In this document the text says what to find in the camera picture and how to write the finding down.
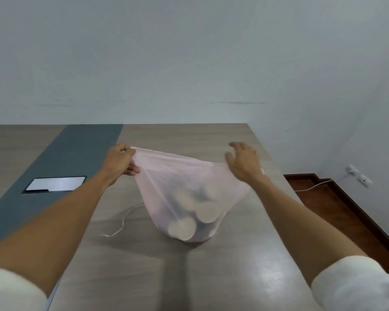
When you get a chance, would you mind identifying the person's left hand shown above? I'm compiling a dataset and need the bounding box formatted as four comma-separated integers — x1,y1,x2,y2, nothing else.
99,143,140,187

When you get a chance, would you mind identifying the pink translucent plastic bag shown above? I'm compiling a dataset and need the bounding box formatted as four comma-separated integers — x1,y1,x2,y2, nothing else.
130,146,266,243

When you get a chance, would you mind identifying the white sleeve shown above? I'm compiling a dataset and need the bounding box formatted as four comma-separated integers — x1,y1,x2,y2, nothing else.
0,267,48,311
311,255,389,311

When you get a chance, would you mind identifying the white right sleeve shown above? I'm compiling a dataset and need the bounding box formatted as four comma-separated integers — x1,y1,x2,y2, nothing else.
311,255,389,311

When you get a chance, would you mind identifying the white wall socket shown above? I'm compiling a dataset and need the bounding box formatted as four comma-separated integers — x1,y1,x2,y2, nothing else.
345,164,373,189

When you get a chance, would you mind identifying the thin white string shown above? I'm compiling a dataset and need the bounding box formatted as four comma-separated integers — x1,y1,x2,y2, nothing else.
100,204,146,238

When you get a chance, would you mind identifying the person's right forearm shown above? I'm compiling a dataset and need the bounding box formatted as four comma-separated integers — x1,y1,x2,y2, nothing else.
245,173,369,287

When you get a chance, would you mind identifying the person's right hand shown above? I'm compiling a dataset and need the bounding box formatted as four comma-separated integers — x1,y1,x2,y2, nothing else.
225,142,266,184

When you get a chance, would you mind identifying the white round container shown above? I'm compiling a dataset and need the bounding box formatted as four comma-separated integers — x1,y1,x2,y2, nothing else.
167,217,196,241
194,201,223,224

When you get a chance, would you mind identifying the white left sleeve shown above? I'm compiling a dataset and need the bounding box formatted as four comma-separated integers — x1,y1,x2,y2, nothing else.
0,267,48,311

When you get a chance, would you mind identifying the silver table cable hatch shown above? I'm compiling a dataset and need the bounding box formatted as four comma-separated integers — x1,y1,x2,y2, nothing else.
22,175,87,195

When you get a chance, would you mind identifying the white power cable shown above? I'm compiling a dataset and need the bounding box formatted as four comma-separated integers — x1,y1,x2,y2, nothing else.
293,178,333,192

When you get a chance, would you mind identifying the person's left forearm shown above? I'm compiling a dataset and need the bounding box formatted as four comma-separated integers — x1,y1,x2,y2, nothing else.
0,168,116,298

